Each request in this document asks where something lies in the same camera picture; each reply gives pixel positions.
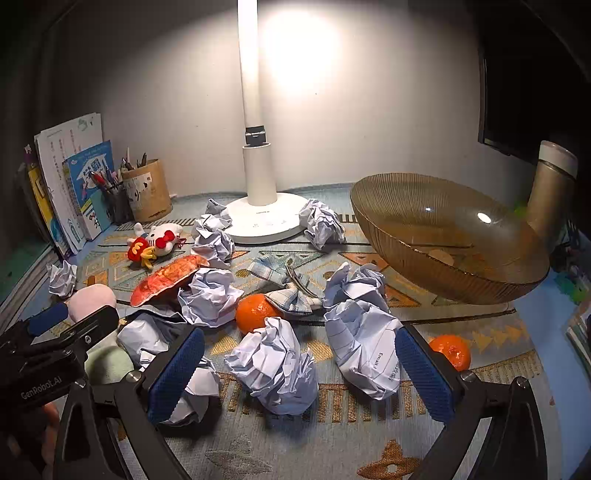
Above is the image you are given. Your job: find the paper ball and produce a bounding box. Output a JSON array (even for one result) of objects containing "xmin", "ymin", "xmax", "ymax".
[
  {"xmin": 191, "ymin": 219, "xmax": 236, "ymax": 268},
  {"xmin": 205, "ymin": 198, "xmax": 232, "ymax": 229},
  {"xmin": 178, "ymin": 268, "xmax": 245, "ymax": 328},
  {"xmin": 47, "ymin": 261, "xmax": 78, "ymax": 298},
  {"xmin": 324, "ymin": 300, "xmax": 416, "ymax": 400},
  {"xmin": 299, "ymin": 198, "xmax": 347, "ymax": 250},
  {"xmin": 117, "ymin": 314, "xmax": 195, "ymax": 370},
  {"xmin": 323, "ymin": 264, "xmax": 393, "ymax": 315},
  {"xmin": 225, "ymin": 317, "xmax": 318, "ymax": 415},
  {"xmin": 161, "ymin": 360, "xmax": 222, "ymax": 425}
]

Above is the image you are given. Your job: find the white red plush cat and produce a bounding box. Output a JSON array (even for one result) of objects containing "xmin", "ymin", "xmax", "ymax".
[{"xmin": 127, "ymin": 222, "xmax": 188, "ymax": 270}]

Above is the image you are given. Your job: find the patterned blue woven mat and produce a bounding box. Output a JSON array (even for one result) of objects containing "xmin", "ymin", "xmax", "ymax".
[{"xmin": 41, "ymin": 182, "xmax": 561, "ymax": 480}]

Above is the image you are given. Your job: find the blue map desk pad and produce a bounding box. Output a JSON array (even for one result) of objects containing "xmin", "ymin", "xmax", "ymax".
[{"xmin": 512, "ymin": 203, "xmax": 591, "ymax": 480}]

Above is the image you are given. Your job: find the blue cover workbook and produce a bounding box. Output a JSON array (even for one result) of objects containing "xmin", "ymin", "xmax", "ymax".
[{"xmin": 62, "ymin": 141, "xmax": 116, "ymax": 241}]

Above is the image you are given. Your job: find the gold thermos bottle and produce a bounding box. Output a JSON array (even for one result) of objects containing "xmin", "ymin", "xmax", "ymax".
[{"xmin": 526, "ymin": 141, "xmax": 579, "ymax": 252}]

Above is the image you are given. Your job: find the orange red snack packet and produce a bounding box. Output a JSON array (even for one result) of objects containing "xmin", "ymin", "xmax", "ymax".
[{"xmin": 130, "ymin": 256, "xmax": 211, "ymax": 308}]

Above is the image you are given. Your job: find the white desk lamp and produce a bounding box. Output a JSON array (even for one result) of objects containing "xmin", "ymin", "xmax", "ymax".
[{"xmin": 225, "ymin": 0, "xmax": 315, "ymax": 244}]

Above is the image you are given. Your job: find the bamboo pen holder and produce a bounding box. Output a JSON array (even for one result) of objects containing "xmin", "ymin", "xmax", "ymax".
[{"xmin": 121, "ymin": 159, "xmax": 174, "ymax": 223}]

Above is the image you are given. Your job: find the white worksheet booklet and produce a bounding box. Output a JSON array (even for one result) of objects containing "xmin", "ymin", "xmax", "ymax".
[{"xmin": 34, "ymin": 112, "xmax": 105, "ymax": 250}]

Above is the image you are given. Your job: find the bunch of dark pencils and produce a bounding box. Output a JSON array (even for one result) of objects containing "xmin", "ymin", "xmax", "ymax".
[{"xmin": 121, "ymin": 148, "xmax": 149, "ymax": 171}]

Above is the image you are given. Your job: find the orange mandarin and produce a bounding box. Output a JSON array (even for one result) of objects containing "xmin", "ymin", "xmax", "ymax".
[
  {"xmin": 235, "ymin": 294, "xmax": 282, "ymax": 335},
  {"xmin": 427, "ymin": 335, "xmax": 472, "ymax": 372}
]

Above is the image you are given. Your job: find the person's left hand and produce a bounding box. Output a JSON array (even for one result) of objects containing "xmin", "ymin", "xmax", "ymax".
[{"xmin": 28, "ymin": 402, "xmax": 62, "ymax": 468}]

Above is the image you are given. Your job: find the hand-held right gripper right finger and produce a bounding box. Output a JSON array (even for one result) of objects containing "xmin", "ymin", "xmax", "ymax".
[{"xmin": 394, "ymin": 323, "xmax": 548, "ymax": 480}]

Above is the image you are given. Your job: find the green squishy ball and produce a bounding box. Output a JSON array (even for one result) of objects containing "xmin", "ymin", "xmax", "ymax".
[{"xmin": 85, "ymin": 344, "xmax": 134, "ymax": 386}]

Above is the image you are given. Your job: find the bunch of colourful pens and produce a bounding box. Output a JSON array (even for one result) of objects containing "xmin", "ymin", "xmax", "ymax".
[{"xmin": 88, "ymin": 168, "xmax": 123, "ymax": 192}]

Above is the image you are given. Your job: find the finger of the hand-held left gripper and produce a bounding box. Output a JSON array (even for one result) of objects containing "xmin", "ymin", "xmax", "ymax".
[
  {"xmin": 60, "ymin": 305, "xmax": 120, "ymax": 358},
  {"xmin": 25, "ymin": 302, "xmax": 70, "ymax": 337}
]

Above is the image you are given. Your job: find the pile of workbooks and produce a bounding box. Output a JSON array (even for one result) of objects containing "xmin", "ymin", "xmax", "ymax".
[{"xmin": 563, "ymin": 300, "xmax": 591, "ymax": 365}]

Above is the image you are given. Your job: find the dark monitor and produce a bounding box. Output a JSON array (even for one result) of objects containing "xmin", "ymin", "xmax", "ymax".
[{"xmin": 475, "ymin": 28, "xmax": 591, "ymax": 162}]

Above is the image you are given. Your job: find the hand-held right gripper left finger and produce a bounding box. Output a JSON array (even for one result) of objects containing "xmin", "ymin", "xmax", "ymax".
[{"xmin": 58, "ymin": 327, "xmax": 206, "ymax": 480}]

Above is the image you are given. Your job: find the pink squishy ball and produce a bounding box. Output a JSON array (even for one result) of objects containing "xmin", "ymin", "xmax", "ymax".
[{"xmin": 67, "ymin": 285, "xmax": 117, "ymax": 324}]

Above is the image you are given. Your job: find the amber ribbed glass bowl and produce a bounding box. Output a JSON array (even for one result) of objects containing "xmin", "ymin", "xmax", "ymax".
[{"xmin": 349, "ymin": 172, "xmax": 551, "ymax": 305}]

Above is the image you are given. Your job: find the blue plaid cloth doll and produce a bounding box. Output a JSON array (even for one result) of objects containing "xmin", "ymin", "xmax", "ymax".
[{"xmin": 247, "ymin": 257, "xmax": 324, "ymax": 319}]

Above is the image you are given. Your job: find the yellow cover book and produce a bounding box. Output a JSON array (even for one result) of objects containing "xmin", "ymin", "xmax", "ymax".
[{"xmin": 25, "ymin": 161, "xmax": 70, "ymax": 259}]

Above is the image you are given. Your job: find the black mesh pen holder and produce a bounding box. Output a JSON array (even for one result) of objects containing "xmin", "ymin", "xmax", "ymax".
[{"xmin": 99, "ymin": 185, "xmax": 134, "ymax": 226}]

